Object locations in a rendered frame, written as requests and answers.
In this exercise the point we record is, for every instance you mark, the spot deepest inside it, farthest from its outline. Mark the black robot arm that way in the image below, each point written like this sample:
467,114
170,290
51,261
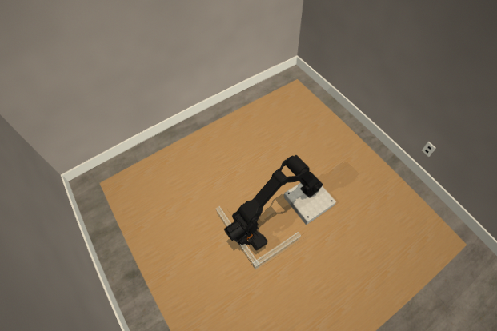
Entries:
251,210

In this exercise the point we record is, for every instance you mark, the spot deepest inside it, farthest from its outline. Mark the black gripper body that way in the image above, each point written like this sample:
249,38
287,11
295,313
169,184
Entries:
258,241

